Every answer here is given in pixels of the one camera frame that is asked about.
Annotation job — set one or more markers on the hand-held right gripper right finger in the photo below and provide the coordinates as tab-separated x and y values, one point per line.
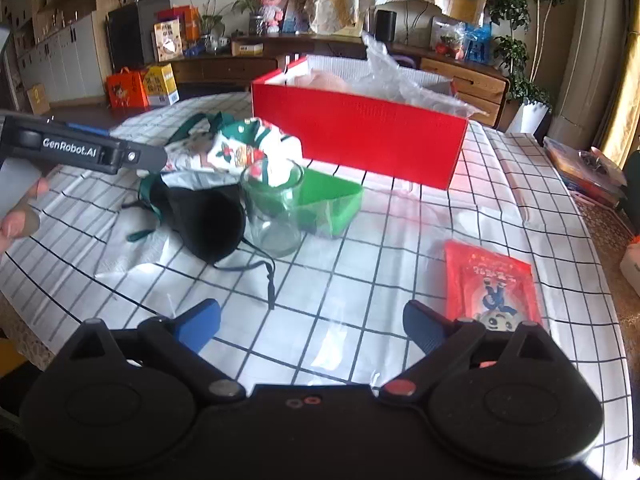
421	327

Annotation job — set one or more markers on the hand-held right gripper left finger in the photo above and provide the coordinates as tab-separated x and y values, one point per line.
201	321

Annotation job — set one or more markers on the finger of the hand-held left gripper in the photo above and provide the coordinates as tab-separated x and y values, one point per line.
85	128
145	158

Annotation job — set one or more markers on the green-trimmed printed cloth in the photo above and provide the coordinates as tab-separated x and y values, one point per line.
187	157

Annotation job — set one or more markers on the green white patterned cloth bag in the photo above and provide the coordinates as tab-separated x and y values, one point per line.
250	147

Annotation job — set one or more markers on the red cardboard box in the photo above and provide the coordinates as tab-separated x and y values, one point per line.
360	132

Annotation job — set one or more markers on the pink soft item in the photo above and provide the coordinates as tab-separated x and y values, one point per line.
322	81

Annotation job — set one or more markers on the person's left hand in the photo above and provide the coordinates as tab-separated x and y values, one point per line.
17	225

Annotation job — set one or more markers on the small cardboard box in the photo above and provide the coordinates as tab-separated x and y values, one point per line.
38	98

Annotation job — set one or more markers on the orange gift bag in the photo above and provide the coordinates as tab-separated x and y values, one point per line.
127	89

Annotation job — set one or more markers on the white storage cabinet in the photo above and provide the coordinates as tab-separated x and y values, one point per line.
55	60

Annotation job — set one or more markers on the yellow carton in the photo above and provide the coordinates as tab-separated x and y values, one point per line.
161	84

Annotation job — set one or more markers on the red panda print packet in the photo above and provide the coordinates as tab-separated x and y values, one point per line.
492	280

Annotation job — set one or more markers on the black mini fridge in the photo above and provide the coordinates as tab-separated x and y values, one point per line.
131	35

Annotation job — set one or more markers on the printed window gift box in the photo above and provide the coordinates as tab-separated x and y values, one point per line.
167	40

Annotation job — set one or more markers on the clear glass jar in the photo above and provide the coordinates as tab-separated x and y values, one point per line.
272	215

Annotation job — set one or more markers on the wooden sideboard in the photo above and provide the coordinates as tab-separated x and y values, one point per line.
240	67

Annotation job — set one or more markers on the orange red box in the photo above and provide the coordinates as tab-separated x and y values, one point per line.
182	20

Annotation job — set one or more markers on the yellow label box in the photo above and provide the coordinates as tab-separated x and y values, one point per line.
247	48

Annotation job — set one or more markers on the green plastic tray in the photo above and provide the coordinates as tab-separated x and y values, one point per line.
332	205

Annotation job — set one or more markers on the small potted plant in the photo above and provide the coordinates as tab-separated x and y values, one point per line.
245	2

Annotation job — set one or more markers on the pink doll figure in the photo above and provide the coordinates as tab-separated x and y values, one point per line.
271	2

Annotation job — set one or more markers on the stack of books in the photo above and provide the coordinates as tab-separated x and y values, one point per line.
582	170

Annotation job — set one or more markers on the white plant pot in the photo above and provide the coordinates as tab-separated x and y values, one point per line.
527	117

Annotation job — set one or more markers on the clear crumpled plastic bag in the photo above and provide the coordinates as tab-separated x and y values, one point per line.
400	80

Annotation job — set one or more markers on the black cylinder speaker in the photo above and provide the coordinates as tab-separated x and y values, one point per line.
385	24

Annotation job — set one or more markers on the blue plastic bag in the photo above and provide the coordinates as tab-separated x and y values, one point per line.
478	42

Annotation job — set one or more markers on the tall green houseplant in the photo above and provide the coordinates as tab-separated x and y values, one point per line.
515	35

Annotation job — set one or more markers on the floor standing air conditioner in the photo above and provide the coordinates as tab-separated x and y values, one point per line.
595	50

